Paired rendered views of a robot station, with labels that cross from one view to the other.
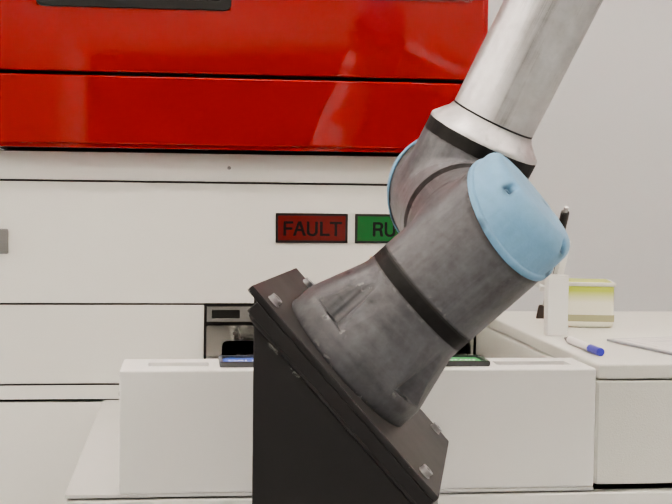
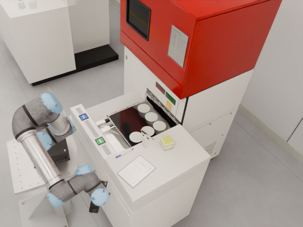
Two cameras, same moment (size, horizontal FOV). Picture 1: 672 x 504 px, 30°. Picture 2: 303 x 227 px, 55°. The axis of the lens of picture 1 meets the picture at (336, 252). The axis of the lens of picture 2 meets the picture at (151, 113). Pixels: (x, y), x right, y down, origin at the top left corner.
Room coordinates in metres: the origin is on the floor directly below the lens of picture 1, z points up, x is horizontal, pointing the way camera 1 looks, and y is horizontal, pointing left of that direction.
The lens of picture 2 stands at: (1.11, -1.35, 2.53)
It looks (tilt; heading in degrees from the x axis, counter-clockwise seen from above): 46 degrees down; 58
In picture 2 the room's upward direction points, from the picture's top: 7 degrees clockwise
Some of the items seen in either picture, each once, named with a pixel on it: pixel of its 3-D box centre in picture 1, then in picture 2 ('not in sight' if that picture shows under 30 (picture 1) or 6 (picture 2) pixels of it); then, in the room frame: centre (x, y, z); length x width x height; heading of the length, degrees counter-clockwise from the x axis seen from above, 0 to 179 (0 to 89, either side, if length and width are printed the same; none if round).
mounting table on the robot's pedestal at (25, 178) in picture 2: not in sight; (46, 161); (1.12, -0.01, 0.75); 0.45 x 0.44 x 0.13; 177
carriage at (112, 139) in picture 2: not in sight; (110, 140); (1.58, -0.10, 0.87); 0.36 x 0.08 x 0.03; 97
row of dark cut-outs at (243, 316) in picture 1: (341, 314); (162, 105); (2.05, -0.01, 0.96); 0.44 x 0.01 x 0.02; 97
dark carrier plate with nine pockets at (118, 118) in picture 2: not in sight; (140, 122); (1.84, -0.05, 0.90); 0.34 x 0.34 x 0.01; 7
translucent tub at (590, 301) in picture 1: (587, 302); (167, 143); (1.88, -0.38, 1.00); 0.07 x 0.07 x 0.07; 85
